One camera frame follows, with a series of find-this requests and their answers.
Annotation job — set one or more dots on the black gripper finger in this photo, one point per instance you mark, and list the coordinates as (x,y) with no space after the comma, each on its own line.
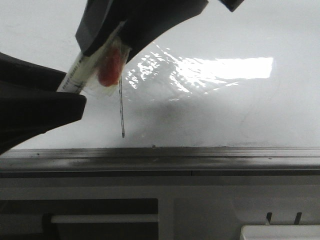
(144,21)
(30,104)

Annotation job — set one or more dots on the red magnet taped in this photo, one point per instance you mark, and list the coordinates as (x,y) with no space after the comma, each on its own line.
(108,69)

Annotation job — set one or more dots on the white black whiteboard marker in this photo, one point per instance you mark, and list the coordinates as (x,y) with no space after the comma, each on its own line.
(84,66)

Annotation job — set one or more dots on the white glossy whiteboard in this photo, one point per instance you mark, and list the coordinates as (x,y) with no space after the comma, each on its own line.
(248,78)

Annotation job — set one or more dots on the grey aluminium whiteboard tray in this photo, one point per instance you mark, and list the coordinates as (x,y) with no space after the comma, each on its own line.
(160,159)

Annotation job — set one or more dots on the white cabinet below board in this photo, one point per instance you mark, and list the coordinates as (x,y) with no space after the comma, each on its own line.
(153,207)

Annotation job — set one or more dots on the white box lower right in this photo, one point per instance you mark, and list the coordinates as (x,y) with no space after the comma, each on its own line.
(280,232)

